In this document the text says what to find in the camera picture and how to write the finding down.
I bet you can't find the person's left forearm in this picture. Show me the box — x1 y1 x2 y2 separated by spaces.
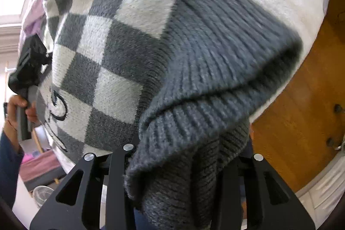
0 128 25 211

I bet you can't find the white standing fan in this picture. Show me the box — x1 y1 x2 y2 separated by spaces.
32 185 54 209

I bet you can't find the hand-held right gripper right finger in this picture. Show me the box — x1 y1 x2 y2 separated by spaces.
215 153 316 230

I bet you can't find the grey white checkered cardigan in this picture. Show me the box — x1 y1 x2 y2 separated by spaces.
35 0 304 230

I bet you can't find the person's left hand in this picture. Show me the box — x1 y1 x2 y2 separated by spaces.
3 95 41 151

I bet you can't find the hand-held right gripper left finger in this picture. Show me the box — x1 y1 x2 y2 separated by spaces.
29 138 141 230

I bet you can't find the grey pink blanket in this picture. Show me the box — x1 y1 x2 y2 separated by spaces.
19 150 66 185

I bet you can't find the white furniture panel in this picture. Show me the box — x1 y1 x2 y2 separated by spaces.
295 156 345 221

